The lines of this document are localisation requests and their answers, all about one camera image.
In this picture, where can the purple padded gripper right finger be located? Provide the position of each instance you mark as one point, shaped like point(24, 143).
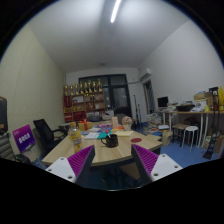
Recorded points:
point(151, 166)

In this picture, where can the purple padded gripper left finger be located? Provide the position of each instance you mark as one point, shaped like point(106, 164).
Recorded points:
point(76, 167)

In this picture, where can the red round coaster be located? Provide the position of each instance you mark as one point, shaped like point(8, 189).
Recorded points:
point(136, 140)

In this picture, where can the yellow drink plastic bottle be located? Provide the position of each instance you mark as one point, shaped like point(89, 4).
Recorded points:
point(75, 136)

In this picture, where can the black office chair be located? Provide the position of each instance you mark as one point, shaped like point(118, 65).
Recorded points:
point(46, 134)

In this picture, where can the yellow gift box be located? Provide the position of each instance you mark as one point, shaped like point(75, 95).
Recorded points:
point(85, 125)

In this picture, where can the teal paper sheet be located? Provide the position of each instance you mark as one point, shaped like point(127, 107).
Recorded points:
point(103, 135)

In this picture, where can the wooden table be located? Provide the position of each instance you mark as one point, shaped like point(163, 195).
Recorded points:
point(103, 154)

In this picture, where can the black mug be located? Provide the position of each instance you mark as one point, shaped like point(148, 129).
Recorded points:
point(110, 141)

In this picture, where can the yellow sticky note pad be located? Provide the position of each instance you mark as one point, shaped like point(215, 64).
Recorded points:
point(123, 133)

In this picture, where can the flower bouquet in pot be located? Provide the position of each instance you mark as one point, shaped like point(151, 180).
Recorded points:
point(127, 122)

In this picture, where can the white round stool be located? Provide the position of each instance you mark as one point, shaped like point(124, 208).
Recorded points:
point(192, 132)

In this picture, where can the purple sign board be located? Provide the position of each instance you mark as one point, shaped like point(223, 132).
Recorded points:
point(24, 138)

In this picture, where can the red wooden shelf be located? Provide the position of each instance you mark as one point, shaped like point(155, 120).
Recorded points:
point(83, 106)

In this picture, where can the wooden side desk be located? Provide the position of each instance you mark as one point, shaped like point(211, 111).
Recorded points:
point(204, 121)

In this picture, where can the black computer monitor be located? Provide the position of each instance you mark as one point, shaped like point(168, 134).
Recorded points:
point(162, 101)

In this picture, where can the black framed window door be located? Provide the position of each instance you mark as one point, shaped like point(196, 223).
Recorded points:
point(116, 92)

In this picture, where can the cardboard box on desk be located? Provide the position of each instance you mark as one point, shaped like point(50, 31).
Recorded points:
point(205, 95)

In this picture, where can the ceiling tube light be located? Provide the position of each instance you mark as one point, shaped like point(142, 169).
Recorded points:
point(115, 10)

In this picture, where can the white wall air conditioner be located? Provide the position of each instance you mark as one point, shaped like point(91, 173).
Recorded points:
point(144, 74)

